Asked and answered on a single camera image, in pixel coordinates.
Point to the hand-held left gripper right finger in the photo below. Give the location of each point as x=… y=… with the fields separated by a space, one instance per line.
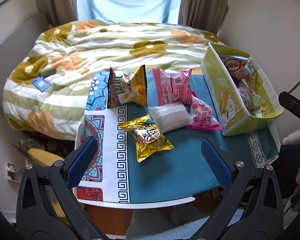
x=216 y=166

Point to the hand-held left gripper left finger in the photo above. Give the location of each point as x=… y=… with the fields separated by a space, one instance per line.
x=81 y=162

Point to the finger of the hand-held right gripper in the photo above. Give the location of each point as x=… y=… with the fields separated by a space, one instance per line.
x=295 y=106

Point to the pale green snack packet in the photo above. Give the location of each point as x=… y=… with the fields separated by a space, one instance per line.
x=258 y=106

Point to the small pink snack packet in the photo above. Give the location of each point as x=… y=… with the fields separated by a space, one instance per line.
x=202 y=116

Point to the purple snack packet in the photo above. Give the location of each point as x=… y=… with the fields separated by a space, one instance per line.
x=243 y=92

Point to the white translucent snack packet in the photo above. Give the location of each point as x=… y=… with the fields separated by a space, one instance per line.
x=168 y=116

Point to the gold chocolate snack packet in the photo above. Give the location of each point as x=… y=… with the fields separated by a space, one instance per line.
x=147 y=137

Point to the red white snack packet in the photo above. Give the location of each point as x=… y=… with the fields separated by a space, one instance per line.
x=233 y=63

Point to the green cardboard box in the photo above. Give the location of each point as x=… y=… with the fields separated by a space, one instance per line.
x=215 y=80

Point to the gold brown chips bag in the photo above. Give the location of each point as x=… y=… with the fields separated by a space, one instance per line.
x=127 y=87

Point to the pink striped snack packet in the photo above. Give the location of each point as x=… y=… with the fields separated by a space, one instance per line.
x=171 y=87

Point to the teal patterned tablecloth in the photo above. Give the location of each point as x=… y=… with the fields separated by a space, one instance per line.
x=185 y=170

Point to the yellow stool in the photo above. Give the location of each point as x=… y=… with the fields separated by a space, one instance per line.
x=43 y=156

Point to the blue card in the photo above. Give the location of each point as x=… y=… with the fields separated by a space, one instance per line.
x=41 y=85

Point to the floral striped blanket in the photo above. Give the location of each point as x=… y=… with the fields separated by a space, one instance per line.
x=90 y=47

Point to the grey headboard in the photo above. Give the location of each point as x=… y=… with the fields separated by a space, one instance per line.
x=12 y=50

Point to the brown curtain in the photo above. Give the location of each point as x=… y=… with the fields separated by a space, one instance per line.
x=55 y=2
x=202 y=5

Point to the light blue cloth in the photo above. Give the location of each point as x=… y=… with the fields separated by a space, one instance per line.
x=130 y=0

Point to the wall outlet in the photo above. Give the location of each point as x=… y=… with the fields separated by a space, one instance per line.
x=11 y=171

